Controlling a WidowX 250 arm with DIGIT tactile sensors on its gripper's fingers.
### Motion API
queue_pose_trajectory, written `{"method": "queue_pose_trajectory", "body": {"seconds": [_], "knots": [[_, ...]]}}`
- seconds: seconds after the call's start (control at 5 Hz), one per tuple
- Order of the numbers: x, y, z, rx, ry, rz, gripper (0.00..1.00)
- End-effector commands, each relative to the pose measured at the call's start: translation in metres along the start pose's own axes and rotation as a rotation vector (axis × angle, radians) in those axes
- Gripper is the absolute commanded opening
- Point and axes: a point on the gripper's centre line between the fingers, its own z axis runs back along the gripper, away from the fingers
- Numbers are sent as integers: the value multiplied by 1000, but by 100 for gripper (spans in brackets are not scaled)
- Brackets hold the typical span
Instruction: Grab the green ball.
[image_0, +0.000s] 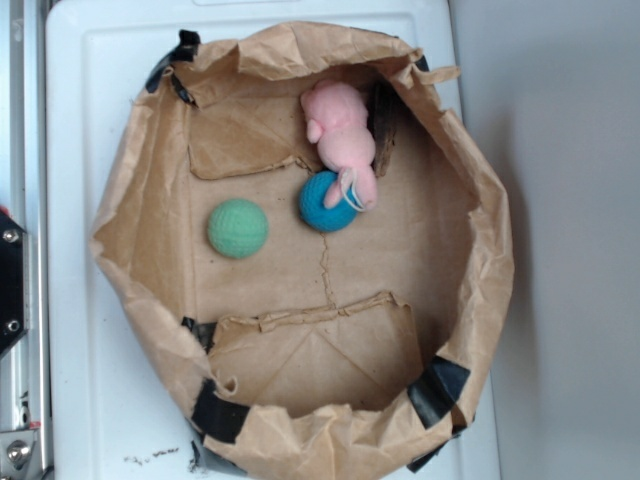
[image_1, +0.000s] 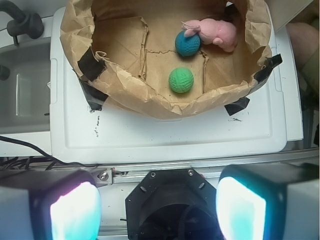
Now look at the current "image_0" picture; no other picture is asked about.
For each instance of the brown paper-lined cardboard box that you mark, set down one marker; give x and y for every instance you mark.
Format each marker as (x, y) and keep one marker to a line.
(297, 354)

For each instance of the blue knitted ball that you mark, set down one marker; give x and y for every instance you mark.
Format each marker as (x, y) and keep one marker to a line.
(312, 209)

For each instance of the pink plush toy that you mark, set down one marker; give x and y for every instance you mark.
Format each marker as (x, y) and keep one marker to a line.
(337, 117)

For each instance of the aluminium frame rail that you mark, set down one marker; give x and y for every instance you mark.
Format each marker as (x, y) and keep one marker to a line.
(26, 425)

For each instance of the green knitted ball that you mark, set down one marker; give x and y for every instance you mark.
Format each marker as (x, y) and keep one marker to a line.
(237, 228)

